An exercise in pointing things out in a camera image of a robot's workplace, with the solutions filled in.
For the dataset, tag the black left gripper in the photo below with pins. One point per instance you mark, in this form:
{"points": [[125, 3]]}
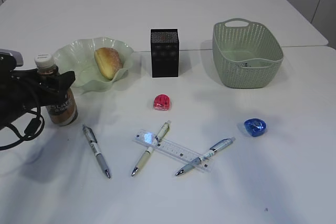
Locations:
{"points": [[23, 90]]}

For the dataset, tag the brown Nescafe coffee bottle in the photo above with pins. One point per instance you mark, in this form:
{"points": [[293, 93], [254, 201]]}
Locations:
{"points": [[64, 113]]}

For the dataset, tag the sugared bread roll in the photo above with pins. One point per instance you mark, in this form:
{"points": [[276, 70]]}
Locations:
{"points": [[108, 62]]}

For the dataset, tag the green wavy glass plate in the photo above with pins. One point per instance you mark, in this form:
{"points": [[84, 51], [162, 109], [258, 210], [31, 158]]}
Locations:
{"points": [[78, 57]]}

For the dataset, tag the grey grip ballpoint pen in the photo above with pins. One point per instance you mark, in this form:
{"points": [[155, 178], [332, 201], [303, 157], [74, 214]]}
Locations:
{"points": [[93, 143]]}

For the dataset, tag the black mesh pen holder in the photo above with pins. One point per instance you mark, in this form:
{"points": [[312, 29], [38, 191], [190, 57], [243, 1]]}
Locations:
{"points": [[165, 53]]}

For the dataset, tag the cream grip ballpoint pen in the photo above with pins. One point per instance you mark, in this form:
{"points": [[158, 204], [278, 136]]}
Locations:
{"points": [[147, 153]]}

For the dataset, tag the blue grip ballpoint pen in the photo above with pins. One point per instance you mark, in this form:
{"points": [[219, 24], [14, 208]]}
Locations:
{"points": [[200, 160]]}

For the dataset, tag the green woven plastic basket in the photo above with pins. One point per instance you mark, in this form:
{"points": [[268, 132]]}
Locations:
{"points": [[239, 40]]}

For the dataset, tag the clear plastic ruler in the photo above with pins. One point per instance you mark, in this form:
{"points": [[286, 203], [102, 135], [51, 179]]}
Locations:
{"points": [[171, 149]]}

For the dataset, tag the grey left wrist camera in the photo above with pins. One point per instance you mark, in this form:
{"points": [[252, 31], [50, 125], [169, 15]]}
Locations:
{"points": [[14, 56]]}

